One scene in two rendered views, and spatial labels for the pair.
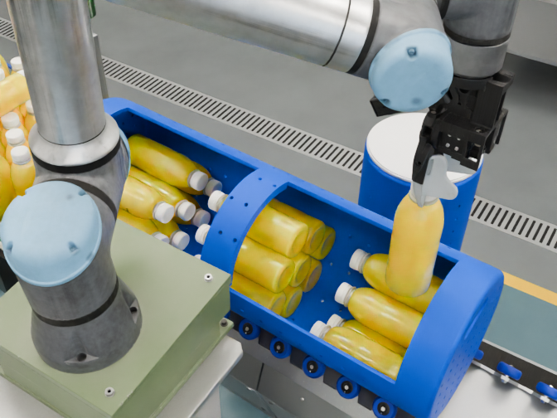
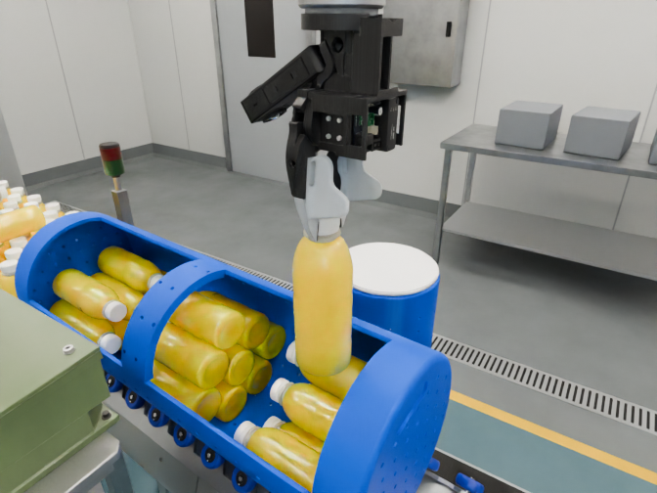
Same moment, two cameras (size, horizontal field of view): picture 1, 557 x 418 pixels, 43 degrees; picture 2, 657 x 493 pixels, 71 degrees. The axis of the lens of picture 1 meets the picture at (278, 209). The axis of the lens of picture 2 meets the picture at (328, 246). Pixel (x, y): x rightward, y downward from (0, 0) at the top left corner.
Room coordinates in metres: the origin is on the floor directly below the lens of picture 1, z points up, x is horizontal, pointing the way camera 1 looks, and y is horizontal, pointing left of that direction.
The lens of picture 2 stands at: (0.27, -0.22, 1.63)
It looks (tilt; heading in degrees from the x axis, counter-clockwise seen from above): 27 degrees down; 1
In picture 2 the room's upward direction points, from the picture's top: straight up
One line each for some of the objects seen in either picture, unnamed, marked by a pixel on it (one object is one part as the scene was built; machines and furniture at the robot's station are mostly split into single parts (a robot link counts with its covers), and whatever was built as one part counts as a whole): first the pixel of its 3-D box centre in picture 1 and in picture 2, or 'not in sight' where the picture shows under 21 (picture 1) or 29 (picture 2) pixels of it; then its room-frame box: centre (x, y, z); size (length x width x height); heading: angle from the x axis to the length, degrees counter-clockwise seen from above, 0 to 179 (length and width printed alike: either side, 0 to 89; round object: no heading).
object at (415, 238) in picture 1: (414, 239); (323, 297); (0.73, -0.20, 1.33); 0.07 x 0.07 x 0.19
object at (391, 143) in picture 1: (423, 147); (385, 266); (1.35, -0.35, 1.03); 0.28 x 0.28 x 0.01
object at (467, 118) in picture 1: (464, 109); (347, 87); (0.71, -0.22, 1.57); 0.09 x 0.08 x 0.12; 55
